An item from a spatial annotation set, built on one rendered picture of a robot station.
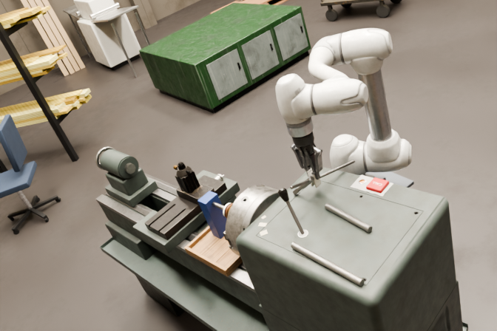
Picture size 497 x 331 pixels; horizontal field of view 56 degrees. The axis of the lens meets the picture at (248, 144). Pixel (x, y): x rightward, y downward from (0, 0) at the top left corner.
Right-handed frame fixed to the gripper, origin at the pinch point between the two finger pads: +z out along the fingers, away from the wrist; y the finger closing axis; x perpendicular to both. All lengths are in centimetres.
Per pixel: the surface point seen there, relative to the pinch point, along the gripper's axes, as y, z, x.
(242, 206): 25.2, 8.9, 17.8
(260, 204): 18.2, 8.3, 14.0
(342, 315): -31, 20, 34
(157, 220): 90, 35, 27
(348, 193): -11.8, 6.0, -3.2
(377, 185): -19.8, 4.8, -9.9
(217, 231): 57, 38, 16
